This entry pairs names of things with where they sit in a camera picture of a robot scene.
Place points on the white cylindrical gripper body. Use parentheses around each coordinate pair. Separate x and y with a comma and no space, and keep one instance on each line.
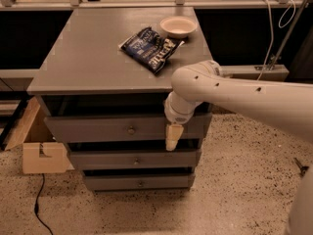
(175,116)

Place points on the grey top drawer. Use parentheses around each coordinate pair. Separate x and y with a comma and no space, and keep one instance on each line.
(107,128)

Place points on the grey drawer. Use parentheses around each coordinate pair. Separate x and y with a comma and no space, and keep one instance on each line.
(139,181)
(125,159)
(107,128)

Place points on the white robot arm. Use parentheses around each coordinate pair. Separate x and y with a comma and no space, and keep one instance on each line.
(283,105)

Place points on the grey middle drawer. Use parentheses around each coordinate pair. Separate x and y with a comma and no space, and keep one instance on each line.
(125,159)

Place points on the grey bottom drawer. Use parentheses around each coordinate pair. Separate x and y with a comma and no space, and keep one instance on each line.
(139,181)

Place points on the grey drawer cabinet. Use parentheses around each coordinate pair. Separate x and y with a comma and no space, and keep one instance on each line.
(86,74)

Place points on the blue chip bag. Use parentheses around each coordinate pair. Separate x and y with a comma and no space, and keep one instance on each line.
(149,49)

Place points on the white paper bowl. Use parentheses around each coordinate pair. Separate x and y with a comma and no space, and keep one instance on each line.
(178,27)

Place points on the grey metal railing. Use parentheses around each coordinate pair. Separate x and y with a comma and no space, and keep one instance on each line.
(238,32)

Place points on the slanted metal pole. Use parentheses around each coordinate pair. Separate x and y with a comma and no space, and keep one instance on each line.
(269,63)

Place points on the light wooden box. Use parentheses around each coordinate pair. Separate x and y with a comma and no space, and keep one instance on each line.
(40,152)

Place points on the black tool on floor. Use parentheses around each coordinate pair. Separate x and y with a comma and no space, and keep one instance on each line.
(302,168)

